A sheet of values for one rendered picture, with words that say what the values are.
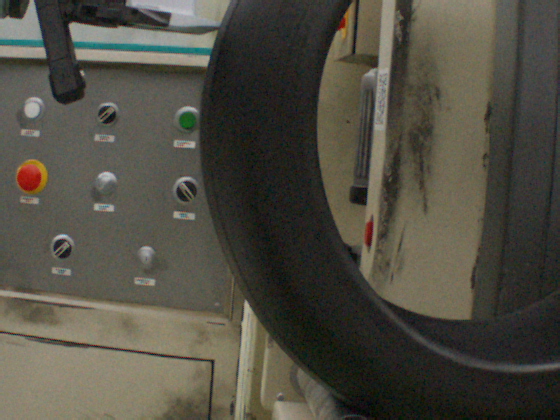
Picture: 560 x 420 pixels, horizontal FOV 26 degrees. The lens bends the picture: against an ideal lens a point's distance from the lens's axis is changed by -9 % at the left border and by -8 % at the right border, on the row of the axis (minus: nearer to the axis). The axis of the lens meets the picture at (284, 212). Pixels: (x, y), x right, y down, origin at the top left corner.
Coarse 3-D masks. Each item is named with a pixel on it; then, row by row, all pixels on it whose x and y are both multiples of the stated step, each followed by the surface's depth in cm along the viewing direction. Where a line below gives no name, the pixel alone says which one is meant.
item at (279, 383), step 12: (276, 348) 148; (276, 360) 148; (288, 360) 148; (264, 372) 148; (276, 372) 148; (288, 372) 148; (264, 384) 148; (276, 384) 148; (288, 384) 148; (264, 396) 148; (276, 396) 148; (288, 396) 148; (300, 396) 148
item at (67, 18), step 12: (12, 0) 115; (24, 0) 117; (60, 0) 116; (72, 0) 116; (84, 0) 115; (96, 0) 115; (108, 0) 115; (120, 0) 116; (12, 12) 116; (24, 12) 119; (72, 12) 115; (84, 12) 115; (84, 24) 121; (96, 24) 119; (108, 24) 117; (120, 24) 120
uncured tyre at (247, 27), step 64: (256, 0) 110; (320, 0) 107; (256, 64) 108; (320, 64) 107; (256, 128) 108; (256, 192) 109; (320, 192) 108; (256, 256) 111; (320, 256) 109; (320, 320) 109; (384, 320) 109; (448, 320) 141; (512, 320) 140; (320, 384) 116; (384, 384) 111; (448, 384) 110; (512, 384) 110
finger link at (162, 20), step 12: (96, 12) 114; (108, 12) 114; (120, 12) 114; (132, 12) 115; (144, 12) 115; (156, 12) 116; (168, 12) 116; (144, 24) 116; (156, 24) 115; (168, 24) 116
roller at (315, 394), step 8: (304, 376) 141; (304, 384) 139; (312, 384) 134; (304, 392) 138; (312, 392) 132; (320, 392) 129; (328, 392) 127; (312, 400) 130; (320, 400) 126; (328, 400) 123; (336, 400) 122; (312, 408) 129; (320, 408) 123; (328, 408) 121; (336, 408) 119; (344, 408) 118; (352, 408) 118; (320, 416) 122; (328, 416) 118; (336, 416) 116; (344, 416) 115; (352, 416) 114; (360, 416) 115
